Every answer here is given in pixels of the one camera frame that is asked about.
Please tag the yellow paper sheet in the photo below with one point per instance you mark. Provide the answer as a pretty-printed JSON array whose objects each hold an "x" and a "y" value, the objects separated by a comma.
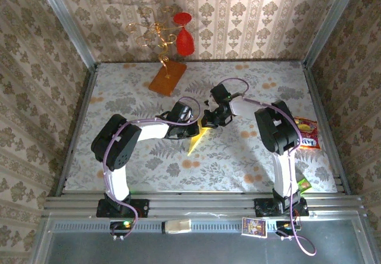
[{"x": 196, "y": 142}]

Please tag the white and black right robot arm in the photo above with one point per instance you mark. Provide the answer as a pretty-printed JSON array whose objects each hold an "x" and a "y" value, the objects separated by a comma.
[{"x": 279, "y": 133}]

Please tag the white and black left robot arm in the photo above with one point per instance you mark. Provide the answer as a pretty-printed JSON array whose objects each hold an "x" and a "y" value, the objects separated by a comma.
[{"x": 119, "y": 180}]

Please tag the floral patterned table cover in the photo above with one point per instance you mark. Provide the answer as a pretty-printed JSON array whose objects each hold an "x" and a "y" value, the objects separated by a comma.
[{"x": 208, "y": 174}]

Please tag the red wine glass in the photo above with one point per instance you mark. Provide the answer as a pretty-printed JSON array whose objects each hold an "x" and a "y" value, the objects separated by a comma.
[{"x": 184, "y": 43}]

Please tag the red and yellow snack bag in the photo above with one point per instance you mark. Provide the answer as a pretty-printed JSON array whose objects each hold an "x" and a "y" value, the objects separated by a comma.
[{"x": 309, "y": 130}]

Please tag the small green packet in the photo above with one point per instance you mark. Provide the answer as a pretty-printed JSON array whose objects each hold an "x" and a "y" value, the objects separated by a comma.
[{"x": 304, "y": 184}]

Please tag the colourful card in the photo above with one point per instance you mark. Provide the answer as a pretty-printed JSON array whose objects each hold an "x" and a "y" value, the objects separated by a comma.
[{"x": 254, "y": 227}]

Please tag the black connector box with LED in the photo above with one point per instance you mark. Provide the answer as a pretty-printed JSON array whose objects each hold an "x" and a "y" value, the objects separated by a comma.
[
  {"x": 119, "y": 226},
  {"x": 282, "y": 226}
]

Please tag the grey metal shelf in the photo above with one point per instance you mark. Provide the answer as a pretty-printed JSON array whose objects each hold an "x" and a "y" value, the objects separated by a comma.
[{"x": 190, "y": 249}]

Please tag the long aluminium base rail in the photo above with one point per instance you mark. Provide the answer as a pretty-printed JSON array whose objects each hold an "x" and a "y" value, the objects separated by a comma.
[{"x": 202, "y": 204}]

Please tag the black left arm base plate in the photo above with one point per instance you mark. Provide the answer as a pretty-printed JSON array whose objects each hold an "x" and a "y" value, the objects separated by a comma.
[{"x": 140, "y": 207}]

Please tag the aluminium side rail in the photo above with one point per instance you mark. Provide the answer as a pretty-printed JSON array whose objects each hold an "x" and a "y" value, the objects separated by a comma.
[
  {"x": 76, "y": 127},
  {"x": 317, "y": 97}
]

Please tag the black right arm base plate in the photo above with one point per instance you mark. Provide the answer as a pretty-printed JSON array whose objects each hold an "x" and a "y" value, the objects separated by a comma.
[{"x": 263, "y": 207}]

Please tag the aluminium corner post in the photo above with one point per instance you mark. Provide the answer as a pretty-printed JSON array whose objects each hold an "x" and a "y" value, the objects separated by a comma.
[
  {"x": 67, "y": 22},
  {"x": 330, "y": 22}
]

